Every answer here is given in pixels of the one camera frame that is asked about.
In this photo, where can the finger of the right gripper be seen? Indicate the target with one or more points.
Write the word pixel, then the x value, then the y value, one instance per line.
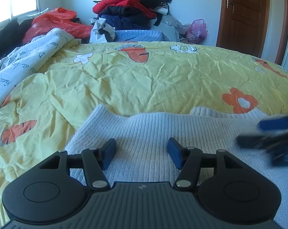
pixel 273 124

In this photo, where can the brown wooden door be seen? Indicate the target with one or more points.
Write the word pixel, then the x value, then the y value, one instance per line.
pixel 255 27

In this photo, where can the red plastic bag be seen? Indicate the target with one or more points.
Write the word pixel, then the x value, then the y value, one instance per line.
pixel 57 18

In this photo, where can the black clothes by window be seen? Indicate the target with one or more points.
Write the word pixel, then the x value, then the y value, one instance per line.
pixel 12 34

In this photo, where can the white printed quilt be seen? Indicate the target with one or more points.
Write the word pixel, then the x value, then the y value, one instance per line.
pixel 28 59

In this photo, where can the yellow carrot print bedspread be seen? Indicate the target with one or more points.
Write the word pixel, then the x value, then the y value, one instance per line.
pixel 43 112

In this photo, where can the grey plastic wrapped bundle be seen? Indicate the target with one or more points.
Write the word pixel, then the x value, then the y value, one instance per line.
pixel 170 27

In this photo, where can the metal door handle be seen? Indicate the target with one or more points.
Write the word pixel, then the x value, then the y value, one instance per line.
pixel 229 4

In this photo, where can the navy blue jacket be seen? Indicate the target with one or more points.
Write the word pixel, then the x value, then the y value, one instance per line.
pixel 125 18

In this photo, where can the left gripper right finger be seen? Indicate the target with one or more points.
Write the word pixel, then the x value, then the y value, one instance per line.
pixel 225 187

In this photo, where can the white crumpled plastic bag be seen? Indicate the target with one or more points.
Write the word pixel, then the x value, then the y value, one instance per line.
pixel 102 32

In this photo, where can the white knit sweater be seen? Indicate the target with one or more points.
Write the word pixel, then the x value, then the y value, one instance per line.
pixel 141 154

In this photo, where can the light blue knit blanket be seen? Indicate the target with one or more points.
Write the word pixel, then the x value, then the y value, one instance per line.
pixel 139 35

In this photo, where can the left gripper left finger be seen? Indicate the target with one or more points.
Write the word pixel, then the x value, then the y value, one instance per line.
pixel 59 186

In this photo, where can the pink plastic bag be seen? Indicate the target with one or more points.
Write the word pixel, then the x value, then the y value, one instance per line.
pixel 197 32

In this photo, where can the red jacket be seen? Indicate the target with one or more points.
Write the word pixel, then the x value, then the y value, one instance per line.
pixel 100 6

